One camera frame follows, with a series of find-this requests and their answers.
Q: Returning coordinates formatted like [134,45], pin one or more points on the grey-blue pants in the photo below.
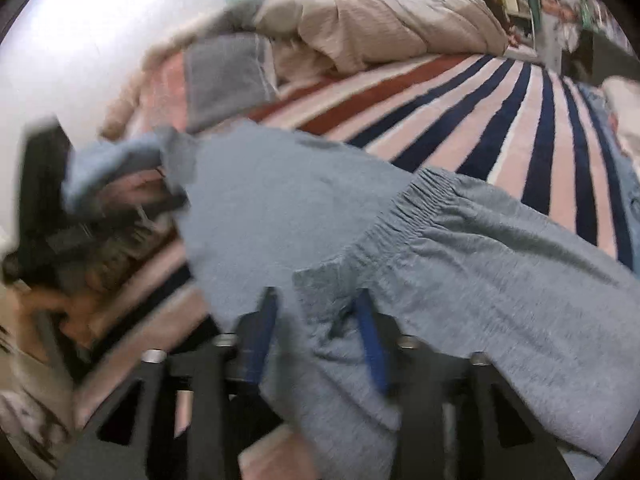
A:
[310,210]

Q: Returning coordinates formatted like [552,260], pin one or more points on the light blue cloth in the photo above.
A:
[612,160]

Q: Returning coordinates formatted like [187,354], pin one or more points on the person's left hand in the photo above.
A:
[70,312]

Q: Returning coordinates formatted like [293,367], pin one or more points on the person's left forearm patterned sleeve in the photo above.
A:
[30,400]

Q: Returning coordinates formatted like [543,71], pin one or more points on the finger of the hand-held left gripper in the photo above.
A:
[167,204]

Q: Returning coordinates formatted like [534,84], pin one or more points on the beige duvet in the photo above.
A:
[380,25]

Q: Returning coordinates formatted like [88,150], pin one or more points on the striped blanket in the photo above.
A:
[450,110]

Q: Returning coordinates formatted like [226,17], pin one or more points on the white cloth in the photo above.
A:
[622,97]

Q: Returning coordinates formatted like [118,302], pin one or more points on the grey towel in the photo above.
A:
[225,80]

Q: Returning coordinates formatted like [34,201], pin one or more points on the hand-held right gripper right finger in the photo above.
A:
[374,355]

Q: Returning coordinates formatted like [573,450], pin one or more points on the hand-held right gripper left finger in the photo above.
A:
[261,340]

